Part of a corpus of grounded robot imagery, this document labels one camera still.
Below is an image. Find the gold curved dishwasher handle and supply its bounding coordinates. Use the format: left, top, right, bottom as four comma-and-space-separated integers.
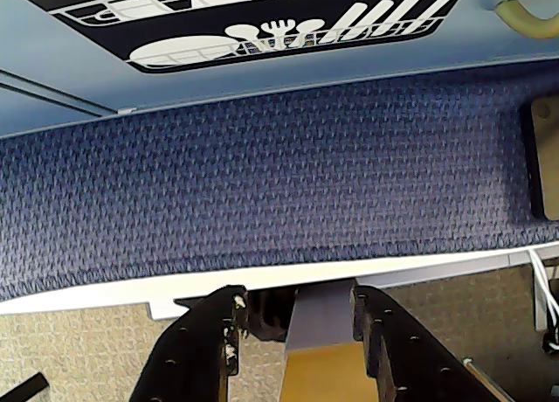
493, 0, 559, 40

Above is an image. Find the gray square post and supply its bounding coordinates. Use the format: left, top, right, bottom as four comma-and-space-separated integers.
279, 283, 368, 402

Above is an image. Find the black dish rack sticker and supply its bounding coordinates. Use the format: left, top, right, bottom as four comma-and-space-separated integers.
12, 0, 473, 74

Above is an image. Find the white cable bundle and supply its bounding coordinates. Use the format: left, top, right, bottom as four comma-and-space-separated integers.
528, 246, 559, 337

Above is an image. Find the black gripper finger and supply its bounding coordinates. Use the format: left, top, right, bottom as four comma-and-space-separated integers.
349, 282, 519, 402
127, 284, 251, 402

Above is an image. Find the tan wooden board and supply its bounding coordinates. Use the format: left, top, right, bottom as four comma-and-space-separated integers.
519, 98, 559, 222

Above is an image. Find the light blue toy kitchen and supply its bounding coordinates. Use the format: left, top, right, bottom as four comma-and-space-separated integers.
0, 0, 559, 139

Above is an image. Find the black flat bar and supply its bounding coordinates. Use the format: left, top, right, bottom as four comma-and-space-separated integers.
0, 373, 48, 402

